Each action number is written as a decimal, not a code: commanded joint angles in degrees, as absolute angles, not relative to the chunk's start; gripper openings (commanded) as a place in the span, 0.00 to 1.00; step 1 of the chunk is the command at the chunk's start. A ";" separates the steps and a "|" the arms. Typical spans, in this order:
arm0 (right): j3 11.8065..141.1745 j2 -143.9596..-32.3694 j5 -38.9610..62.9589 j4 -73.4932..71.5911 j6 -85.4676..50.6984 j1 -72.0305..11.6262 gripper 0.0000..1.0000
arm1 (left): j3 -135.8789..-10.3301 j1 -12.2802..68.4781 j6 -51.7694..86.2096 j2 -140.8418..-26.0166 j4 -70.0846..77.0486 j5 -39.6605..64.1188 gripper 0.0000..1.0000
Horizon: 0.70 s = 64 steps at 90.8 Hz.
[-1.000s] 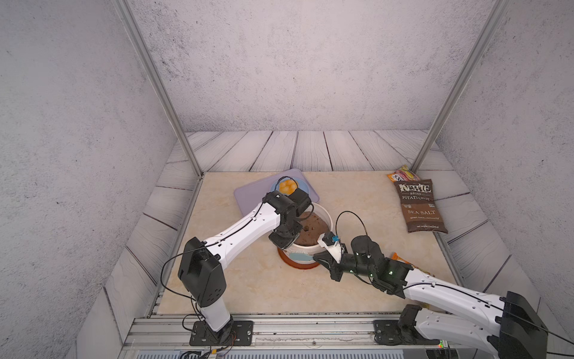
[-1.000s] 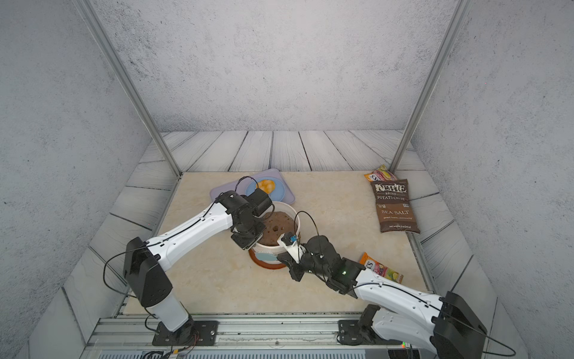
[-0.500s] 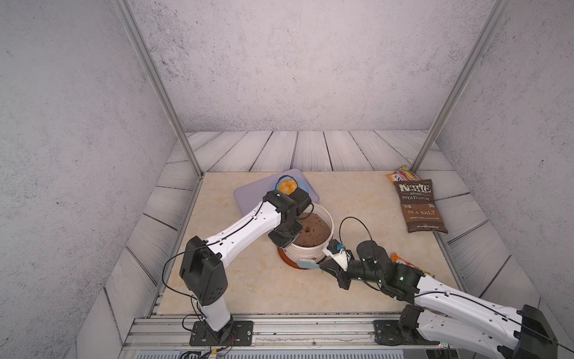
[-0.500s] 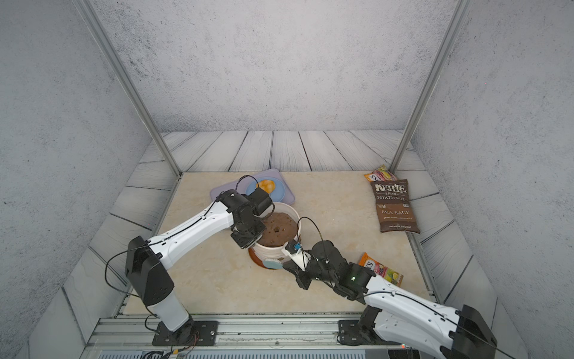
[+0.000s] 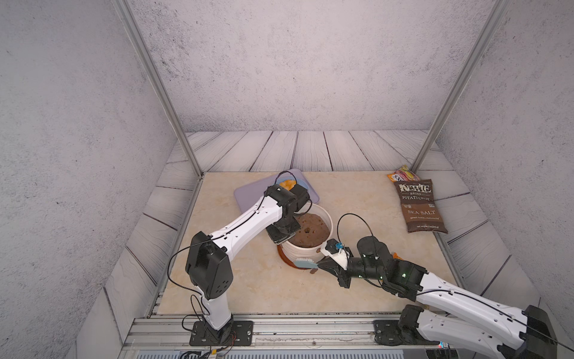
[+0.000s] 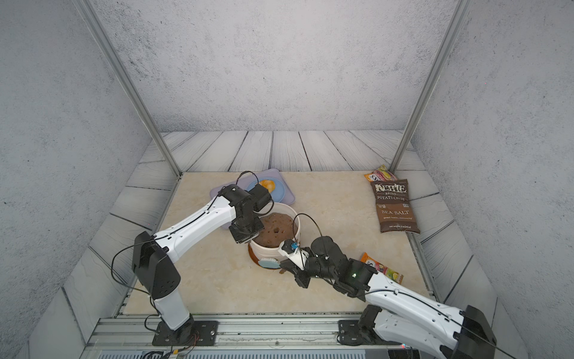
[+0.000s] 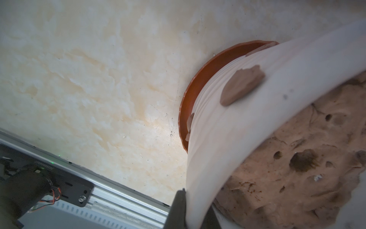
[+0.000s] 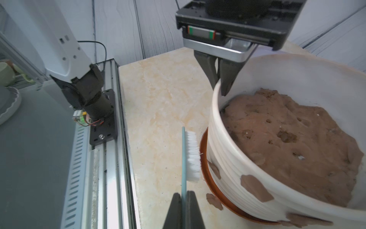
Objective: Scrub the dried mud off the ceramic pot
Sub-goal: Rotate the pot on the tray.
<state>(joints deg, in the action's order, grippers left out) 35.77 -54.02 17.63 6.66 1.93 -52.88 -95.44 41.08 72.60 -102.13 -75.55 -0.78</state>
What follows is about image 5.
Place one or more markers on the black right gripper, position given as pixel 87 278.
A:
pixel 338 271

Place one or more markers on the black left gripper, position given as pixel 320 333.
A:
pixel 280 238

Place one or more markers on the white ceramic pot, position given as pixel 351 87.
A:
pixel 293 252

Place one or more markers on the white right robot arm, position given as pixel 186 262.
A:
pixel 440 312

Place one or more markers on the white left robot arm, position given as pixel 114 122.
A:
pixel 210 256

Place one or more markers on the brown soil in pot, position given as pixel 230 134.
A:
pixel 313 232

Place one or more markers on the terracotta saucer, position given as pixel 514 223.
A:
pixel 285 259

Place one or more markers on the yellow food on plate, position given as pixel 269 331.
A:
pixel 288 184

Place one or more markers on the lavender plastic tray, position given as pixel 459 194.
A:
pixel 247 195

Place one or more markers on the blue plate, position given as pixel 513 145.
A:
pixel 282 179

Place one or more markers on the brown Kettle chips bag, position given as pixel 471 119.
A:
pixel 418 206

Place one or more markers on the orange pink snack packet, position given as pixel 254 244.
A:
pixel 403 174

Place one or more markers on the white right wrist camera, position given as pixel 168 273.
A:
pixel 336 251

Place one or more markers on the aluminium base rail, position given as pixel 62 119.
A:
pixel 280 336

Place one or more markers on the left aluminium frame post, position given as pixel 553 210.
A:
pixel 134 33

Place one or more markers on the aluminium frame post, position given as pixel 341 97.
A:
pixel 493 21
pixel 134 33

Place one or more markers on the right aluminium frame post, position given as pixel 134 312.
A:
pixel 493 21

